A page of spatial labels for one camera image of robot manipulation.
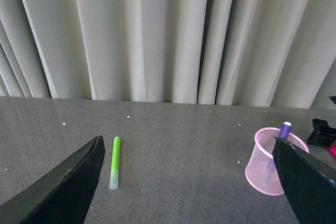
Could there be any pink mesh pen cup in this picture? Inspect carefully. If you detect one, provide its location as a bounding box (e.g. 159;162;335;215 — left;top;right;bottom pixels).
245;127;309;196

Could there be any pink highlighter pen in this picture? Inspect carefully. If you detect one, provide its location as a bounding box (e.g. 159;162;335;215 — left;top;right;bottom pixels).
328;144;336;158

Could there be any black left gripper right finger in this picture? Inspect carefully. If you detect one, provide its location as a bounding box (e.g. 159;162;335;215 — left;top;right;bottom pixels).
272;137;335;223

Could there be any white pleated curtain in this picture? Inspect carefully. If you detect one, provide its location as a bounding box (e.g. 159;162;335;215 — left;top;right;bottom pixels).
1;0;335;109

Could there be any purple marker pen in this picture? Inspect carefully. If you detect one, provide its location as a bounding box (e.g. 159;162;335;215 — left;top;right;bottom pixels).
262;121;293;183

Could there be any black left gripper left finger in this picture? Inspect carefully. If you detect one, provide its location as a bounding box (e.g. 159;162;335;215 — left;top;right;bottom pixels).
1;136;106;223

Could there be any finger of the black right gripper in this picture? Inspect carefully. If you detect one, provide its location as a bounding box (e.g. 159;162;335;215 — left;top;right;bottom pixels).
307;119;335;146

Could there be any green highlighter pen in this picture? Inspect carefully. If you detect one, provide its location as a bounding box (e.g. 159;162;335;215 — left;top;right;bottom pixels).
109;137;121;190

